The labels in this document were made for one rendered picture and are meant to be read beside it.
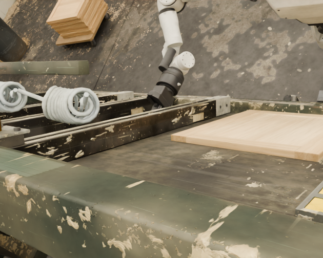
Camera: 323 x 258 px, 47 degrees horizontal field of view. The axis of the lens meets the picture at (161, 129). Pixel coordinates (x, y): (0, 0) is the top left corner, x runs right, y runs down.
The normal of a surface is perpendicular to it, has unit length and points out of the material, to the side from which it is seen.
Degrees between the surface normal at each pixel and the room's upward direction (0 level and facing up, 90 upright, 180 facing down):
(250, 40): 0
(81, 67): 90
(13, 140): 90
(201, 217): 51
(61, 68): 39
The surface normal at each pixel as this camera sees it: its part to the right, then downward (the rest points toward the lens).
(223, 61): -0.50, -0.48
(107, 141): 0.79, 0.10
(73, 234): -0.61, 0.18
